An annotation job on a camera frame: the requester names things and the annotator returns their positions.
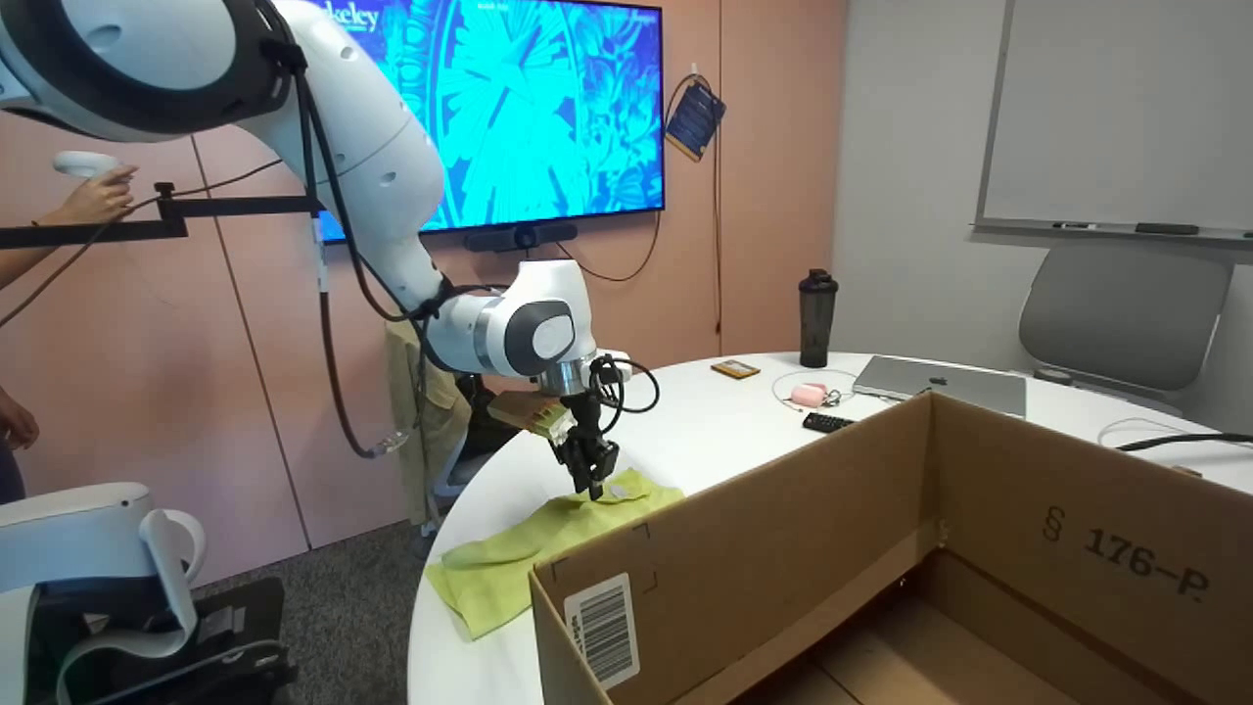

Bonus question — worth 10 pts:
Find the black webcam bar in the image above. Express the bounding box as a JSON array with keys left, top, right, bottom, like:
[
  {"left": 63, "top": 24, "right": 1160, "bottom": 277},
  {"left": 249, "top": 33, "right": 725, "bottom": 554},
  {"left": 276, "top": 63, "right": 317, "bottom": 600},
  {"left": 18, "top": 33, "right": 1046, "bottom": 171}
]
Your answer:
[{"left": 460, "top": 222, "right": 582, "bottom": 256}]

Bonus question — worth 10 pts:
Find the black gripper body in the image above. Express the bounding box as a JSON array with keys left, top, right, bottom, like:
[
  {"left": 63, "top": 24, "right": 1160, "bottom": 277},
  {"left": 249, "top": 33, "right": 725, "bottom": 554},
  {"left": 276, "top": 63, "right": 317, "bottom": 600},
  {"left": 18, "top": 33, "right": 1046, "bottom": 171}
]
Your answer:
[{"left": 550, "top": 379, "right": 618, "bottom": 468}]

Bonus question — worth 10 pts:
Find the grey office chair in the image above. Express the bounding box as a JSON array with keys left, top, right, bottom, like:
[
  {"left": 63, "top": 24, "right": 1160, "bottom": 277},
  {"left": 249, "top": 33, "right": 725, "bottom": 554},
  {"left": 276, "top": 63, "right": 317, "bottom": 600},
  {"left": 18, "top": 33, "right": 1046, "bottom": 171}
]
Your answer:
[{"left": 1018, "top": 239, "right": 1238, "bottom": 396}]

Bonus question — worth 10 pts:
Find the person right hand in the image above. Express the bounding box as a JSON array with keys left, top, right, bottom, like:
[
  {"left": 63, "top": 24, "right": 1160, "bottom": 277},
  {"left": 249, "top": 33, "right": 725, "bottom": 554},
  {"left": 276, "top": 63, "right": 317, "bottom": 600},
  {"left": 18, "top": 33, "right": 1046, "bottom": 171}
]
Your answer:
[{"left": 44, "top": 164, "right": 139, "bottom": 230}]

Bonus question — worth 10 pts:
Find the black camera boom bar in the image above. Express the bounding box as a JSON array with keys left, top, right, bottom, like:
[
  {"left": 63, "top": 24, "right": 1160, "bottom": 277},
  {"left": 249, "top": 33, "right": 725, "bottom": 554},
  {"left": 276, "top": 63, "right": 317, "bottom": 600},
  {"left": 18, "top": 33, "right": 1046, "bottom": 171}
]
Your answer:
[{"left": 0, "top": 182, "right": 323, "bottom": 256}]

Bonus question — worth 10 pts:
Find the black drink bottle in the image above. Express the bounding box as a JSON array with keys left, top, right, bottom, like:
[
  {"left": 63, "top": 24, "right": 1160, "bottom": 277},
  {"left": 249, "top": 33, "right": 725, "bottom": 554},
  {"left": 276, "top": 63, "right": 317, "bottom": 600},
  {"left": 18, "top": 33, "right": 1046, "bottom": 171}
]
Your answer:
[{"left": 793, "top": 268, "right": 843, "bottom": 371}]

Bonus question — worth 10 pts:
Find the silver laptop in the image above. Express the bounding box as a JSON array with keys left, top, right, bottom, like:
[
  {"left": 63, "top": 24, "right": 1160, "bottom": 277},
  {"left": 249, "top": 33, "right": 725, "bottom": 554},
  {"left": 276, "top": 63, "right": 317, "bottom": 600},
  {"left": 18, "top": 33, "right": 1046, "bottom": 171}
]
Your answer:
[{"left": 853, "top": 352, "right": 1033, "bottom": 419}]

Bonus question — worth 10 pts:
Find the khaki jacket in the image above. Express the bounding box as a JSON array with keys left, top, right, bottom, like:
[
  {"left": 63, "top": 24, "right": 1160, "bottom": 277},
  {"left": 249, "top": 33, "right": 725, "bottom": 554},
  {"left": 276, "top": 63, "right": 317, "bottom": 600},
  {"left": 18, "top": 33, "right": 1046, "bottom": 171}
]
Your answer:
[{"left": 385, "top": 318, "right": 460, "bottom": 529}]

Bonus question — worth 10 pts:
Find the person left hand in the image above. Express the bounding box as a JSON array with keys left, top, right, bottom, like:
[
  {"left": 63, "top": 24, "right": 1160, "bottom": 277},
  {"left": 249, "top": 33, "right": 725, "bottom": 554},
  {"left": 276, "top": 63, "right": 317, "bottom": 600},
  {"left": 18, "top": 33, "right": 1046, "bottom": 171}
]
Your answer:
[{"left": 0, "top": 385, "right": 44, "bottom": 455}]

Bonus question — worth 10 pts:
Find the black table cable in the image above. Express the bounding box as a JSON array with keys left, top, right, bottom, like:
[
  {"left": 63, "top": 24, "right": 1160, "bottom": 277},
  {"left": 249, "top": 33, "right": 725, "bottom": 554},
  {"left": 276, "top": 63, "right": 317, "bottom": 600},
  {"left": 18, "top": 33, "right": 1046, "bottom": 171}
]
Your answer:
[{"left": 1117, "top": 432, "right": 1253, "bottom": 460}]

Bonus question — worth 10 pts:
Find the pink small case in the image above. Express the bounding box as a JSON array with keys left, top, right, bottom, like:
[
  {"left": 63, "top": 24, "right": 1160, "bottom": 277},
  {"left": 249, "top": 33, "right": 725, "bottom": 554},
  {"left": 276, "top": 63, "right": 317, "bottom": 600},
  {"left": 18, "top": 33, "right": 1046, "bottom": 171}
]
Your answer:
[{"left": 779, "top": 371, "right": 844, "bottom": 413}]

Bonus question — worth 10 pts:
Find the black bag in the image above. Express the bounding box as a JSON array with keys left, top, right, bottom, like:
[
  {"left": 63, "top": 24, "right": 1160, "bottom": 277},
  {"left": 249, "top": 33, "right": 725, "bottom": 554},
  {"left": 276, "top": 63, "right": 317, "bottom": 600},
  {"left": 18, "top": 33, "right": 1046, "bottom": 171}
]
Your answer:
[{"left": 455, "top": 368, "right": 566, "bottom": 464}]

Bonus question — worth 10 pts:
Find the brown cardboard box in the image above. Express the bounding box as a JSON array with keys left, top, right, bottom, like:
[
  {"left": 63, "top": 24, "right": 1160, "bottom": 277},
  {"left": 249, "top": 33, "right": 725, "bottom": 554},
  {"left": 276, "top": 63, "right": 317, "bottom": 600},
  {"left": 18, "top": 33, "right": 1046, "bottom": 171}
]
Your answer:
[{"left": 526, "top": 392, "right": 1253, "bottom": 705}]

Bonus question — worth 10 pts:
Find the whiteboard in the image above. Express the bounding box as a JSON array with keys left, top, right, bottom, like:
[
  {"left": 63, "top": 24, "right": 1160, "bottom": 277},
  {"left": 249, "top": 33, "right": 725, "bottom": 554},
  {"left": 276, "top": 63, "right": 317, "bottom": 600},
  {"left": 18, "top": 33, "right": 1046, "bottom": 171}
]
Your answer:
[{"left": 973, "top": 0, "right": 1253, "bottom": 252}]

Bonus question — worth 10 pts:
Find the white plastic device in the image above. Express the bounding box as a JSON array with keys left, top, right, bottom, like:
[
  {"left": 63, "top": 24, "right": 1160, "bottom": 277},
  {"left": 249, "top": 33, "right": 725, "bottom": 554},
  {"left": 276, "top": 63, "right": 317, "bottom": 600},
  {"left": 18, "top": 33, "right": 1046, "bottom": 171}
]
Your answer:
[{"left": 0, "top": 483, "right": 208, "bottom": 705}]

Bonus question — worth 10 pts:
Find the wall mounted TV screen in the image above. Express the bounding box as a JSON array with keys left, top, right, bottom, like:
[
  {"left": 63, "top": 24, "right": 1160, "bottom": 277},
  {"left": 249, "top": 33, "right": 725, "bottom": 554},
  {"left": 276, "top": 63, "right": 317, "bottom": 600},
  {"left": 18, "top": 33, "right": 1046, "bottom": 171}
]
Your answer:
[{"left": 308, "top": 0, "right": 670, "bottom": 248}]

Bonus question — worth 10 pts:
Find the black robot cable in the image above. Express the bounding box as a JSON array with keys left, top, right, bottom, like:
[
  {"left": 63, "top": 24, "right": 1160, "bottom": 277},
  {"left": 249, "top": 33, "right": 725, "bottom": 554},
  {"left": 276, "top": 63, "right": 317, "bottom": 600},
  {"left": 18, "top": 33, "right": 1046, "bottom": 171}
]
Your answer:
[{"left": 308, "top": 76, "right": 411, "bottom": 464}]

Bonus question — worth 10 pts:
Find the yellow cloth towel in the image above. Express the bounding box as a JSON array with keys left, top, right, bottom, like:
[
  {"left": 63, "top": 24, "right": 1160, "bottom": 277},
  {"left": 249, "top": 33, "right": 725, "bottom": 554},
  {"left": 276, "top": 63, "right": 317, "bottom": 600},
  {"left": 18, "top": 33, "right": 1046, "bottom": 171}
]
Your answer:
[{"left": 425, "top": 468, "right": 686, "bottom": 643}]

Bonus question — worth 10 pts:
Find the dark blue wall panel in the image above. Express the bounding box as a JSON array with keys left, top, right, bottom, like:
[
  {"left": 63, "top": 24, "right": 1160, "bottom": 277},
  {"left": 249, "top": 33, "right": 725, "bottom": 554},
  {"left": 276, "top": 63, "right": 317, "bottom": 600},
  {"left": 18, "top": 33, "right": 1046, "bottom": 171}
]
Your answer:
[{"left": 665, "top": 81, "right": 729, "bottom": 164}]

